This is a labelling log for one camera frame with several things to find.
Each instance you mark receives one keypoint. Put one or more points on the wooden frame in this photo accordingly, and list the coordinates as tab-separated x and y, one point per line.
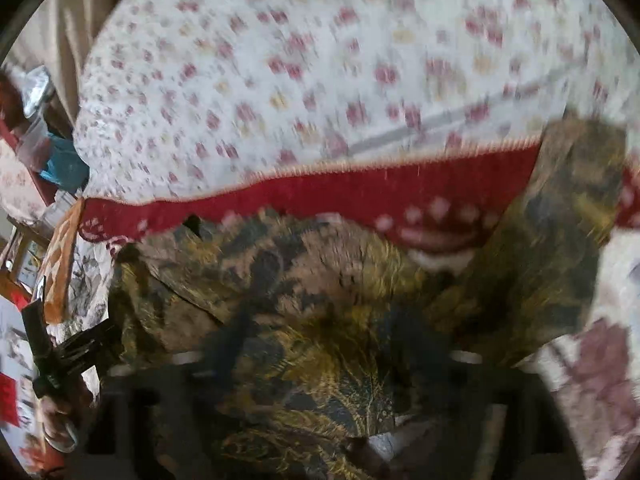
22	251

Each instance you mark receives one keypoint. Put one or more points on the pale floral cloth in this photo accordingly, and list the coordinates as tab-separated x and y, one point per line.
17	185

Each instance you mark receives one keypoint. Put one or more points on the white rose print quilt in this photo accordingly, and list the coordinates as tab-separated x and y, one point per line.
300	85

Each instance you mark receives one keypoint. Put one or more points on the teal plastic bag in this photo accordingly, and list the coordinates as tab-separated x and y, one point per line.
67	165

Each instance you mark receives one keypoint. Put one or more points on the red white floral blanket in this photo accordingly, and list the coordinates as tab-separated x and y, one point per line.
350	200

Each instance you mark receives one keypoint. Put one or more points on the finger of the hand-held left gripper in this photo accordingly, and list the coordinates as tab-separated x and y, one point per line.
35	331
88	342

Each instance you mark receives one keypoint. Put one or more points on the silver foil bag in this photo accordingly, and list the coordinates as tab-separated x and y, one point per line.
37	90

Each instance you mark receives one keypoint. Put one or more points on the dark gold patterned garment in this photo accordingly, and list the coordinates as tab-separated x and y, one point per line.
320	310

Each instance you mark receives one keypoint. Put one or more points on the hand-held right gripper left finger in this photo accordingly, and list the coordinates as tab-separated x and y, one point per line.
220	350

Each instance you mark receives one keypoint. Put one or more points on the clear plastic bag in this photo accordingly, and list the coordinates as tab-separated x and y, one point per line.
32	140

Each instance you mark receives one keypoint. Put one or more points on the orange white patterned cushion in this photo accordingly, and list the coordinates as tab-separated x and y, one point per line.
60	260

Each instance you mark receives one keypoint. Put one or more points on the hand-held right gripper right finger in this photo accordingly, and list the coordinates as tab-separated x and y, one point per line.
420	355

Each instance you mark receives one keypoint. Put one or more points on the beige curtain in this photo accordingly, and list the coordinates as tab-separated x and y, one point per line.
65	35

